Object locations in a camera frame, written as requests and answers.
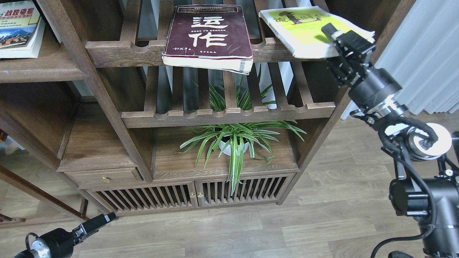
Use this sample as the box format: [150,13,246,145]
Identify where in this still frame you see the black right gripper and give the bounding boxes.
[321,23,402,109]

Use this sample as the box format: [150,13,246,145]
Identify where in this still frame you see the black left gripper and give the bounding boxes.
[28,212,118,258]

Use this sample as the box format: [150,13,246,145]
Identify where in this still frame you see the yellow cover book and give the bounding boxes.
[259,6,375,59]

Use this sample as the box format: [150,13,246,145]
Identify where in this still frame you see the maroon book white characters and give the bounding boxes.
[162,4,254,75]

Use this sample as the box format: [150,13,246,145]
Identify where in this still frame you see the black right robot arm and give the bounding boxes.
[322,23,459,258]

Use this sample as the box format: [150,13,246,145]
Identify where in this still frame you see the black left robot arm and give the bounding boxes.
[15,212,118,258]

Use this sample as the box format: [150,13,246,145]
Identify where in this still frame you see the white pleated curtain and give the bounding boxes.
[340,0,459,119]

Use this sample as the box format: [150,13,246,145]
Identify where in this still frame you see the dark wooden bookshelf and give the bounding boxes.
[0,0,416,218]

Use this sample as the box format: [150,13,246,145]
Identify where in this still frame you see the white plant pot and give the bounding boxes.
[219,139,249,156]

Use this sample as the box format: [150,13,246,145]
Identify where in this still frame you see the green spider plant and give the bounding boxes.
[175,63,307,196]

